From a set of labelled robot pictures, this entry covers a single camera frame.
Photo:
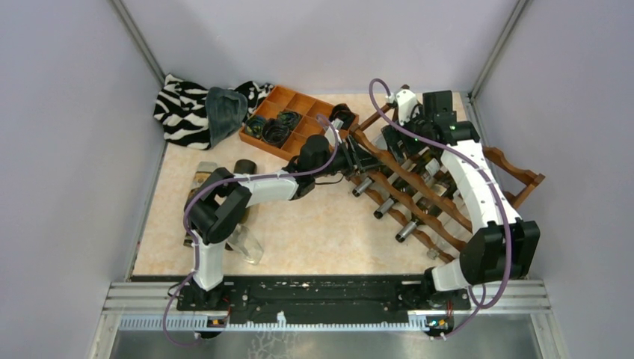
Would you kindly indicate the orange wooden compartment tray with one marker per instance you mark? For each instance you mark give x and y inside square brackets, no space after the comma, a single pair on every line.
[303,114]

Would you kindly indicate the dark wine bottle lying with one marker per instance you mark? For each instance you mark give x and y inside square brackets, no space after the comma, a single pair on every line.
[244,169]

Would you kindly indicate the clear liquor bottle gold label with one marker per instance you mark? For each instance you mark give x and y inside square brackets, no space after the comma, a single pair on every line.
[202,173]

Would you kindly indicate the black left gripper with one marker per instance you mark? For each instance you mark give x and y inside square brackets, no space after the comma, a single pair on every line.
[358,161]

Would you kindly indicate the black rolled item right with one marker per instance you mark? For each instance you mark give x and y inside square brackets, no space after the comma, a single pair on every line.
[343,113]

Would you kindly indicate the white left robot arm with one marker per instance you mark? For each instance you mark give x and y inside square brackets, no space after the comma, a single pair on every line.
[214,212]

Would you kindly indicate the dark wine bottle front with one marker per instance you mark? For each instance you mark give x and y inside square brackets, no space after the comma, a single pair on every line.
[425,168]

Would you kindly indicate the wooden wine rack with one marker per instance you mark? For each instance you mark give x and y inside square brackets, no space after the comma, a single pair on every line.
[441,244]

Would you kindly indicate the dark wine bottle back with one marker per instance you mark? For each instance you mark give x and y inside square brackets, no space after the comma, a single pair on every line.
[368,181]

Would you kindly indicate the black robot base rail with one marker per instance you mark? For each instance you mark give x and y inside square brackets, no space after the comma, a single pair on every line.
[241,303]

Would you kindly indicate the clear bottle black cap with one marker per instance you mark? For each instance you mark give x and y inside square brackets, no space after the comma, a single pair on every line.
[399,152]

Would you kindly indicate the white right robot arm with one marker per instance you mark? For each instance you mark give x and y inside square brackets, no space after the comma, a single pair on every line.
[503,244]

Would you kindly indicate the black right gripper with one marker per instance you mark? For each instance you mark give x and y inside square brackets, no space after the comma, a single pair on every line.
[392,133]

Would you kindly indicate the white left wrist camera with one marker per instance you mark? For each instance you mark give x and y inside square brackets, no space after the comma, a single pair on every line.
[332,132]

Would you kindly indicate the zebra striped cloth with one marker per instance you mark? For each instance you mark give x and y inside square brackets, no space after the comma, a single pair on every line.
[180,109]

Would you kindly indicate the small clear glass bottle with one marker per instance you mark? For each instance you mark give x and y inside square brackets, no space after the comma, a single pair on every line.
[244,241]

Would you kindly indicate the dark wine bottle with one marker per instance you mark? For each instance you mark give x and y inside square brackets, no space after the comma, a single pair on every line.
[425,168]
[368,181]
[244,169]

